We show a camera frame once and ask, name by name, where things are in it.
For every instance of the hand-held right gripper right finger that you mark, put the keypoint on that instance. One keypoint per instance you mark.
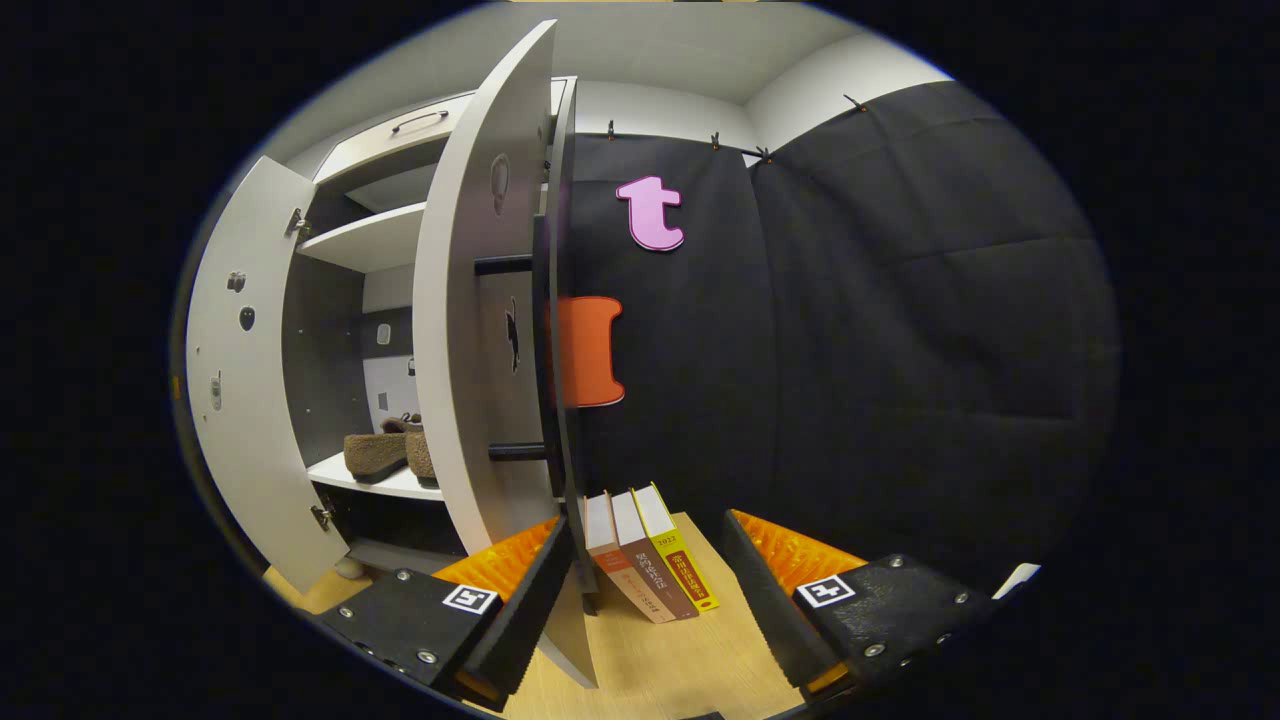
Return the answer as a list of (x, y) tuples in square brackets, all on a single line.
[(770, 610)]

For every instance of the white printed sheet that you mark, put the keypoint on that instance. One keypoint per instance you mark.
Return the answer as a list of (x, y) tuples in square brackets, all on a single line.
[(1018, 580)]

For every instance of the brown fuzzy shoe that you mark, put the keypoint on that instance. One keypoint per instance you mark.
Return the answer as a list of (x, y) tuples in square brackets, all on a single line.
[(422, 455), (375, 455)]

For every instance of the white cabinet drawer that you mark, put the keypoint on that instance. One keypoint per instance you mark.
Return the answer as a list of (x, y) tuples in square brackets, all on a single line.
[(380, 150)]

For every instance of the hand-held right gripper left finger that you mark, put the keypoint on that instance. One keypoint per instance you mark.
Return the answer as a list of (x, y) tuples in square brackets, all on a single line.
[(530, 610)]

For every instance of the small white round object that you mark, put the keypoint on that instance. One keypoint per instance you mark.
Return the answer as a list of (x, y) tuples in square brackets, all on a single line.
[(350, 568)]

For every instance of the white shoe cabinet door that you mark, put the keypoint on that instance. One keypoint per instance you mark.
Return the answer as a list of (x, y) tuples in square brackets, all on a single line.
[(450, 400), (250, 450)]

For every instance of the white grey shoe cabinet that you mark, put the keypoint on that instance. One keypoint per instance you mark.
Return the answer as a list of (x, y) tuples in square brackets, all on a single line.
[(320, 350)]

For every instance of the metal door hinge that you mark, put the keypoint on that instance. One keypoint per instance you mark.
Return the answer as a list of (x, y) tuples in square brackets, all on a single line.
[(320, 517), (298, 223)]

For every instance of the black backdrop cloth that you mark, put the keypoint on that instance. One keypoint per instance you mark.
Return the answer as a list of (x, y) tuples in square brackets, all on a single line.
[(850, 350)]

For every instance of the white orange-brown book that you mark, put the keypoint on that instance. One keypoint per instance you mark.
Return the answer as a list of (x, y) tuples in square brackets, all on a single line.
[(625, 575)]

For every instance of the white yellow book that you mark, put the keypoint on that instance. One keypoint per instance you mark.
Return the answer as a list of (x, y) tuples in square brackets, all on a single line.
[(685, 570)]

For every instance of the white cabinet shelf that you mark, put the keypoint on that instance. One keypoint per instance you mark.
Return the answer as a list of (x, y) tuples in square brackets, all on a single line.
[(400, 488), (370, 238), (395, 190)]

